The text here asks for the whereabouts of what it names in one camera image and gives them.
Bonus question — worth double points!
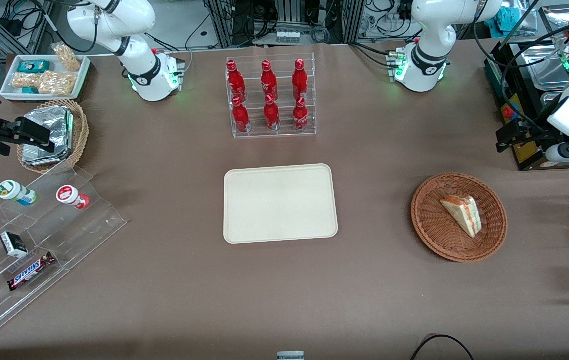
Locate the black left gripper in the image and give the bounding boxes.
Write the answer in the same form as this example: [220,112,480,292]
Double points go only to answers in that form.
[495,118,554,154]

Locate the triangular sandwich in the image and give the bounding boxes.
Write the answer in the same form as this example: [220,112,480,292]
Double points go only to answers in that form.
[439,194,482,239]

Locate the white rectangular snack tray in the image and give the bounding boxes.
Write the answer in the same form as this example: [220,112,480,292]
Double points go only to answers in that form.
[0,54,92,102]

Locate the light tan wicker basket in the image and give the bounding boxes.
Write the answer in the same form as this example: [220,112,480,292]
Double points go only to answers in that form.
[16,99,90,175]

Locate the brown wicker basket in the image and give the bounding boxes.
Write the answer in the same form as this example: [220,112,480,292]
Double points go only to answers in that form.
[410,172,509,263]

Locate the beige rectangular tray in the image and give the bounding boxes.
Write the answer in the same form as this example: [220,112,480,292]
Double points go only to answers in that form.
[223,163,339,245]

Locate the foil wrapped package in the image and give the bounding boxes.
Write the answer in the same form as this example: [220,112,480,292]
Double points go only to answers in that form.
[22,106,75,167]

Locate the steel food pan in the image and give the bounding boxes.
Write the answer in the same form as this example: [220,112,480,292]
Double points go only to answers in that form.
[520,45,569,92]
[541,91,564,110]

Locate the clear bag of nuts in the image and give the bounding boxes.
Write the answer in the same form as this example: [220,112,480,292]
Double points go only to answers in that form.
[52,42,82,72]
[12,72,40,91]
[38,71,78,97]

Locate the green lid yogurt cup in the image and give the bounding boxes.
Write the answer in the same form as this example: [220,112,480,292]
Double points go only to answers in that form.
[0,180,38,207]

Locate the black food warmer cabinet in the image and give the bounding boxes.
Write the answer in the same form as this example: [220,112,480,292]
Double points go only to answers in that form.
[483,5,569,172]

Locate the teal snack box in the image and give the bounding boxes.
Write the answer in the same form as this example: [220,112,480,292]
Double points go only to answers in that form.
[18,60,51,74]

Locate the red lid yogurt cup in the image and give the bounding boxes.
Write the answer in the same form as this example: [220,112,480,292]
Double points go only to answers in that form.
[56,185,91,210]

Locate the small black white box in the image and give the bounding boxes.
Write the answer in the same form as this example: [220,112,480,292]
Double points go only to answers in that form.
[0,231,29,259]

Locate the teal cloth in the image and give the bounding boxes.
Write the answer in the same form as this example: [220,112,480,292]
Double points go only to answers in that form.
[497,7,526,32]

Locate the clear acrylic stepped shelf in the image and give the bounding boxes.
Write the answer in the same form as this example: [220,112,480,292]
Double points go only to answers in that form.
[0,165,128,341]

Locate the Snickers chocolate bar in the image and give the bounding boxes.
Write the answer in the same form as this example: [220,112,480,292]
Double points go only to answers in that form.
[7,251,57,292]

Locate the red cola bottle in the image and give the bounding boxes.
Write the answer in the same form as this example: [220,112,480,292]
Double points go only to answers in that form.
[231,96,251,134]
[260,60,278,100]
[293,96,310,132]
[226,60,246,101]
[263,94,281,132]
[292,58,309,99]

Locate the clear acrylic bottle rack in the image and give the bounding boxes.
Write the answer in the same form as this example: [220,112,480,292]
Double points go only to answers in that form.
[225,52,318,140]

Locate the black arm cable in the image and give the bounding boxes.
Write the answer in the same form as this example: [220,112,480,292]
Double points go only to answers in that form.
[473,0,569,133]

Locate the black floor cable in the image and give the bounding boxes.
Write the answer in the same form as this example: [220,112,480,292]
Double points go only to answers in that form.
[410,334,474,360]

